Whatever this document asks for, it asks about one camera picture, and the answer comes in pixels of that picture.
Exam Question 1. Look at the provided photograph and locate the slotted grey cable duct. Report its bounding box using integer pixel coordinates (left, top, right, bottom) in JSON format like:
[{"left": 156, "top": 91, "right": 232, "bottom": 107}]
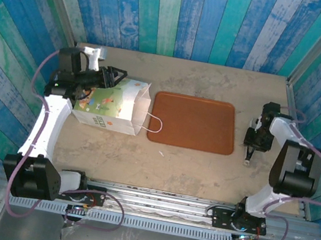
[{"left": 6, "top": 193, "right": 234, "bottom": 240}]

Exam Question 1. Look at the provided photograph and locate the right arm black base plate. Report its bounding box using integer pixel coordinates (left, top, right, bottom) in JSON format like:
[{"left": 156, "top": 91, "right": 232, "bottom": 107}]
[{"left": 210, "top": 207, "right": 269, "bottom": 237}]

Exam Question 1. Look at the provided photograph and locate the white printed paper bag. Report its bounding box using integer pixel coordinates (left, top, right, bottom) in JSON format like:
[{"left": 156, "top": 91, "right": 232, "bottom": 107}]
[{"left": 68, "top": 70, "right": 171, "bottom": 142}]

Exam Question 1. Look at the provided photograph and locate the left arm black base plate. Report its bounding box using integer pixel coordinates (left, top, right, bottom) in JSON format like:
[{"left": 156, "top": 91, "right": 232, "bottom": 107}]
[{"left": 55, "top": 179, "right": 108, "bottom": 208}]

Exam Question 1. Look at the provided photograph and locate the clear plastic wrap piece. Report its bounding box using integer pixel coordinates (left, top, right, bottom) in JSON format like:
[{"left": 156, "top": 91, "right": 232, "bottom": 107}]
[{"left": 58, "top": 217, "right": 83, "bottom": 240}]

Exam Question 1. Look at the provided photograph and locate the brown plastic tray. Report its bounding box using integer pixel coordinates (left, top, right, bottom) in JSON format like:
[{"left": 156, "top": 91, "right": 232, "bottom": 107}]
[{"left": 145, "top": 89, "right": 242, "bottom": 157}]

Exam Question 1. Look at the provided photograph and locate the small circuit board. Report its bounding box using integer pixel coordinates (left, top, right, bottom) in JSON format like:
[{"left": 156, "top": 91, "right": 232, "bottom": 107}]
[
  {"left": 65, "top": 201, "right": 93, "bottom": 217},
  {"left": 234, "top": 232, "right": 256, "bottom": 240}
]

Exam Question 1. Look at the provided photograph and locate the aluminium mounting rail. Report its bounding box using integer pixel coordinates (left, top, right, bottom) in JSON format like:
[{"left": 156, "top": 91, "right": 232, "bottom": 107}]
[{"left": 0, "top": 162, "right": 321, "bottom": 240}]

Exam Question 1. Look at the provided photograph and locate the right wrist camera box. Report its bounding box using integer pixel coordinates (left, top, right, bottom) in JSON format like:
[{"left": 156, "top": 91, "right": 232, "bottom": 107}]
[{"left": 247, "top": 115, "right": 263, "bottom": 133}]

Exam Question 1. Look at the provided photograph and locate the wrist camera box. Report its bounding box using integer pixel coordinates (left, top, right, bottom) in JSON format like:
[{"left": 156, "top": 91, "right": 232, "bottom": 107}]
[
  {"left": 247, "top": 115, "right": 263, "bottom": 133},
  {"left": 75, "top": 44, "right": 109, "bottom": 73}
]

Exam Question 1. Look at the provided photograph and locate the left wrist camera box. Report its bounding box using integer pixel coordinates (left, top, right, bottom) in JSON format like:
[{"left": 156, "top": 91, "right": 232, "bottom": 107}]
[{"left": 75, "top": 44, "right": 109, "bottom": 73}]

